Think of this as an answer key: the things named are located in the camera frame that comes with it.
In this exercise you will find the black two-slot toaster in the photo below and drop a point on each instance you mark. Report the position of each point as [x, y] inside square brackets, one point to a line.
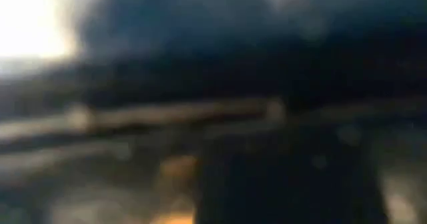
[250, 67]

